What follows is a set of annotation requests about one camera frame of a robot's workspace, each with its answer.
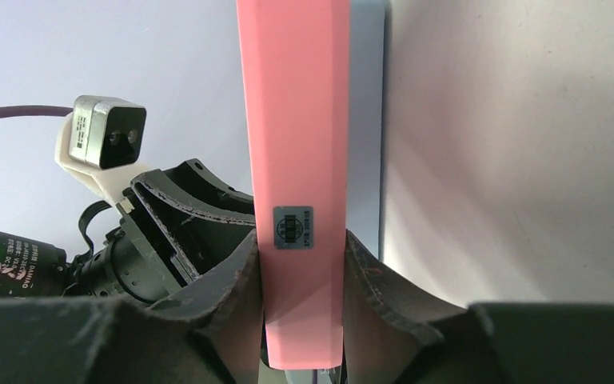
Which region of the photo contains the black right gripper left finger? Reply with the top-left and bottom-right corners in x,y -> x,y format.
0,232 -> 263,383

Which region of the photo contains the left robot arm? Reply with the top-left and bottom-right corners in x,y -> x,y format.
0,159 -> 255,306

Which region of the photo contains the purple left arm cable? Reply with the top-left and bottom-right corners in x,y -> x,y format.
0,105 -> 74,127

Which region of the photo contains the light blue power strip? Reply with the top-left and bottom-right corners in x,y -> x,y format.
346,1 -> 386,257

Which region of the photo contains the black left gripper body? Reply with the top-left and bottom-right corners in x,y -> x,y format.
74,159 -> 255,303

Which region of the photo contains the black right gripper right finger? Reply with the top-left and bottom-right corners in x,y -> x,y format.
341,233 -> 614,383

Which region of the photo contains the pink triangular socket adapter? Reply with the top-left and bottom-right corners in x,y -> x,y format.
237,1 -> 350,370

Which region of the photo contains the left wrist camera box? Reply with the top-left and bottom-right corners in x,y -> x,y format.
54,95 -> 150,206

